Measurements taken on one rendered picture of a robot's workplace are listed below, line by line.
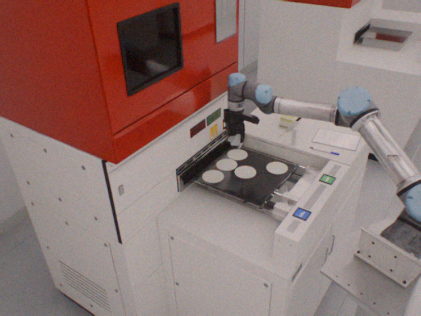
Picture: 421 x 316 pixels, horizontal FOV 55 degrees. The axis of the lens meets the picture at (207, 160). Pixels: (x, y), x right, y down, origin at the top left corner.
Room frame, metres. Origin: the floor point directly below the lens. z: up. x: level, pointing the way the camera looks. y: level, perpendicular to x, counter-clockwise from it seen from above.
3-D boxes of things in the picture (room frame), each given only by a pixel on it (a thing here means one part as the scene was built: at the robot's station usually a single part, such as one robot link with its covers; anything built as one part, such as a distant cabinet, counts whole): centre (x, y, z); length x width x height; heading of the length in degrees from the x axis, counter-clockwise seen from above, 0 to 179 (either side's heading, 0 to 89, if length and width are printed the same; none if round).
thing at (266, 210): (1.40, -0.15, 0.84); 0.50 x 0.02 x 0.03; 54
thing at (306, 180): (1.39, -0.40, 0.87); 0.36 x 0.08 x 0.03; 144
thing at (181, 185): (1.65, 0.01, 0.89); 0.44 x 0.02 x 0.10; 144
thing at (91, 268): (1.71, 0.40, 0.41); 0.82 x 0.71 x 0.82; 144
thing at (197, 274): (1.54, -0.30, 0.41); 0.97 x 0.64 x 0.82; 144
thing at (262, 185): (1.54, -0.17, 0.90); 0.34 x 0.34 x 0.01; 54
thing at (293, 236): (1.27, -0.43, 0.89); 0.55 x 0.09 x 0.14; 144
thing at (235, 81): (1.61, -0.14, 1.29); 0.09 x 0.08 x 0.11; 57
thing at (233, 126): (1.61, -0.13, 1.13); 0.09 x 0.08 x 0.12; 107
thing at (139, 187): (1.51, 0.12, 1.02); 0.82 x 0.03 x 0.40; 144
